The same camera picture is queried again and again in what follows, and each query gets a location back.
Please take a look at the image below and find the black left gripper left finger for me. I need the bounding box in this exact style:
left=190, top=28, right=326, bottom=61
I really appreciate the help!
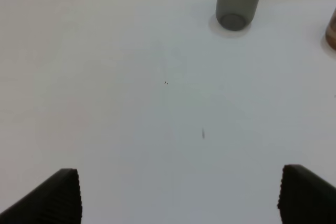
left=1, top=168, right=82, bottom=223

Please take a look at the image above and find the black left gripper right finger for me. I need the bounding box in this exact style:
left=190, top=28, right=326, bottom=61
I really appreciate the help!
left=277, top=164, right=335, bottom=223

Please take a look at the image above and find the orange translucent cup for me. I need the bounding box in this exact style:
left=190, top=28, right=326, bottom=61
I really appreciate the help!
left=325, top=9, right=336, bottom=50

